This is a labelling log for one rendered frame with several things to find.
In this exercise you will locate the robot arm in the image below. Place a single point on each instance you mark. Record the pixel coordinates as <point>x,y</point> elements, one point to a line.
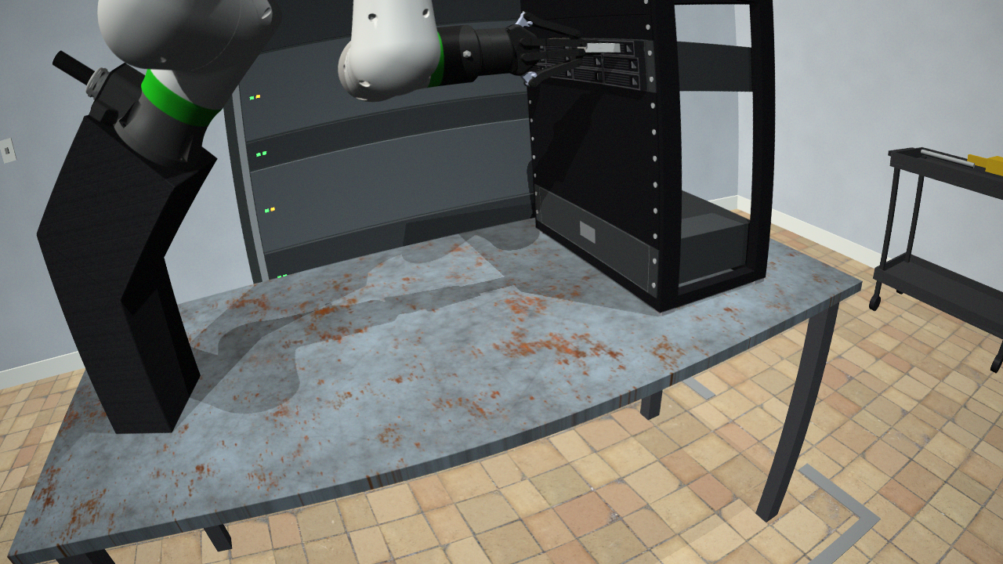
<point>198,51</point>

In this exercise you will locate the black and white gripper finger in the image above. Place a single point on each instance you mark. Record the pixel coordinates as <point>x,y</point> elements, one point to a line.
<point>528,19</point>
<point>532,79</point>

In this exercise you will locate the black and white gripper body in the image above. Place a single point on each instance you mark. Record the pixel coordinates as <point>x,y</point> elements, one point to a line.
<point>501,50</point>

